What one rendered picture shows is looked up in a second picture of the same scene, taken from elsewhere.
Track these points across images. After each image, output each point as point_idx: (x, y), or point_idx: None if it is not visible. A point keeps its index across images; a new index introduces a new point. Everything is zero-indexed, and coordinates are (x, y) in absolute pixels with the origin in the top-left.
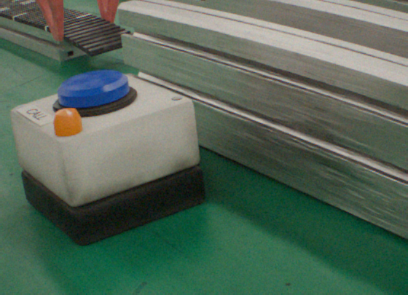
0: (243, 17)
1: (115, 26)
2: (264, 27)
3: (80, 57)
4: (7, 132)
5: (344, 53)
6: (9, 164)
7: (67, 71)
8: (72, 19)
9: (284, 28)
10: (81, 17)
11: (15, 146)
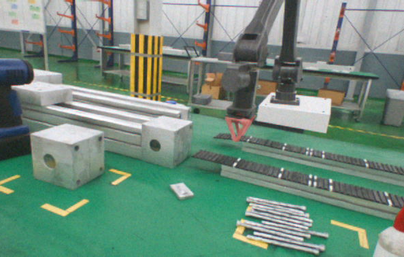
0: (156, 103)
1: (227, 137)
2: (149, 100)
3: (241, 147)
4: (212, 128)
5: (132, 97)
6: (198, 124)
7: (233, 143)
8: (249, 139)
9: (146, 100)
10: (247, 139)
11: (204, 126)
